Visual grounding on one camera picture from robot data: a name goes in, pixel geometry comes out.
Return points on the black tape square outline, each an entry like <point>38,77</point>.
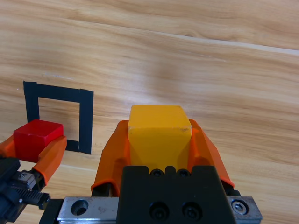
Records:
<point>86,116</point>

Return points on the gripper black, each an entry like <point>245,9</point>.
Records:
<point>9,186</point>

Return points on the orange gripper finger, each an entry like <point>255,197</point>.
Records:
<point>205,151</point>
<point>112,158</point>

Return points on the yellow cube block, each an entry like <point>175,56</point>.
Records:
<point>158,140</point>

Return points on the red cube block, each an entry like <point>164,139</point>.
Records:
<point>35,140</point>

